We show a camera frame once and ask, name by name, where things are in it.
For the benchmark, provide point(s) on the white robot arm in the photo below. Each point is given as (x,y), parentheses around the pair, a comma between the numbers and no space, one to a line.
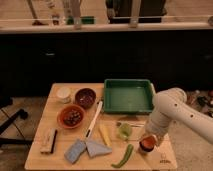
(171,105)

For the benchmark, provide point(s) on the wooden black brush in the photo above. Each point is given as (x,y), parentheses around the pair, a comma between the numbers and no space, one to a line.
(48,141)

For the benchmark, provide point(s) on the orange bowl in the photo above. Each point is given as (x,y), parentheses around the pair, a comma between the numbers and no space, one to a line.
(71,116)

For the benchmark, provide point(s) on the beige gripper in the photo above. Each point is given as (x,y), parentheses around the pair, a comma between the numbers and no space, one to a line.
(156,138)

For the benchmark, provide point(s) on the grey blue cloth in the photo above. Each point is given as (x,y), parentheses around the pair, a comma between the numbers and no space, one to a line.
(97,149)

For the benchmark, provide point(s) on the red orange apple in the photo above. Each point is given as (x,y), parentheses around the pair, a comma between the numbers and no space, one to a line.
(148,141)

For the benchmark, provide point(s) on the purple bowl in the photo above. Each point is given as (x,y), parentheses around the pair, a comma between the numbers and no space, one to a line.
(85,98)

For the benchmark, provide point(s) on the green plastic tray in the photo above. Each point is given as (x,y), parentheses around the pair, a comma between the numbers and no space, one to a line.
(127,96)

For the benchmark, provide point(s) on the white handled knife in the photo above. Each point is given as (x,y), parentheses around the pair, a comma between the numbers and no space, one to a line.
(92,124)

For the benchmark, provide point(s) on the green chili pepper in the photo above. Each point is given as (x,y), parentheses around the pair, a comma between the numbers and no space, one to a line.
(125,158)

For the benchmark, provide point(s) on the green lettuce piece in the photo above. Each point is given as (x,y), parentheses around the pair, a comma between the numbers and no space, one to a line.
(124,131)

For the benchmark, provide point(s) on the small metal cup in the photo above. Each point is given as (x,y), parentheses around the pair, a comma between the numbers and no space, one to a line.
(145,150)

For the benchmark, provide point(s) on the blue sponge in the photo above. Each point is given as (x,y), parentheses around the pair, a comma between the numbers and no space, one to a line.
(75,150)

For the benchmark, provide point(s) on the small white cup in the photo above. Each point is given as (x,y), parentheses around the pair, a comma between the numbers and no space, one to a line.
(63,94)

